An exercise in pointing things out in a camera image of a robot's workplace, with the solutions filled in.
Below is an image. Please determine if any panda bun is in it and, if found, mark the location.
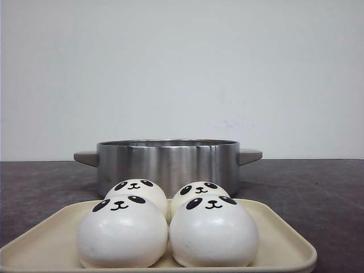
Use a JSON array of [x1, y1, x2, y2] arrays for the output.
[[169, 195, 259, 267], [169, 181, 230, 218], [77, 195, 168, 268], [104, 179, 169, 220]]

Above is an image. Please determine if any stainless steel pot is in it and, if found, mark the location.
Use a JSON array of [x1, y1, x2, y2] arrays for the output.
[[73, 139, 263, 198]]

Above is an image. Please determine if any cream rectangular tray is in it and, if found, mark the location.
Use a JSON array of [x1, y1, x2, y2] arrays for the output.
[[1, 199, 317, 272]]

